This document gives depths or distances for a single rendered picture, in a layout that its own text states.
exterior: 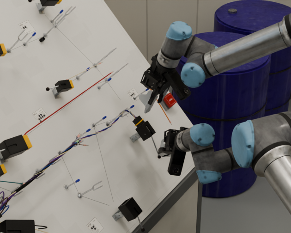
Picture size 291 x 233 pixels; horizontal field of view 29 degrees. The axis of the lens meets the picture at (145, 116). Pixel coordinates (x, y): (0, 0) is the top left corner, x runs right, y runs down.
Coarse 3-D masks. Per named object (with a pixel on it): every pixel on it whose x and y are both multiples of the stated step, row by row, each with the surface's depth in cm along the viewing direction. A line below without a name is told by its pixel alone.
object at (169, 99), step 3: (168, 93) 234; (165, 96) 232; (168, 96) 233; (171, 96) 234; (165, 99) 232; (168, 99) 232; (171, 99) 234; (174, 99) 235; (165, 102) 232; (168, 102) 232; (171, 102) 233; (174, 102) 234; (168, 105) 232; (171, 105) 232
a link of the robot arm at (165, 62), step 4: (160, 52) 188; (160, 56) 188; (164, 56) 187; (160, 60) 189; (164, 60) 187; (168, 60) 187; (172, 60) 187; (176, 60) 187; (160, 64) 190; (164, 64) 188; (168, 64) 188; (172, 64) 188; (176, 64) 189
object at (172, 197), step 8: (192, 176) 230; (184, 184) 225; (192, 184) 232; (176, 192) 221; (184, 192) 228; (168, 200) 216; (176, 200) 223; (160, 208) 212; (168, 208) 218; (152, 216) 208; (160, 216) 214; (144, 224) 204; (152, 224) 210; (136, 232) 201; (144, 232) 206
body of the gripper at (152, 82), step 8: (152, 56) 192; (152, 64) 196; (144, 72) 195; (152, 72) 195; (160, 72) 193; (144, 80) 198; (152, 80) 195; (160, 80) 195; (152, 88) 197; (160, 88) 194
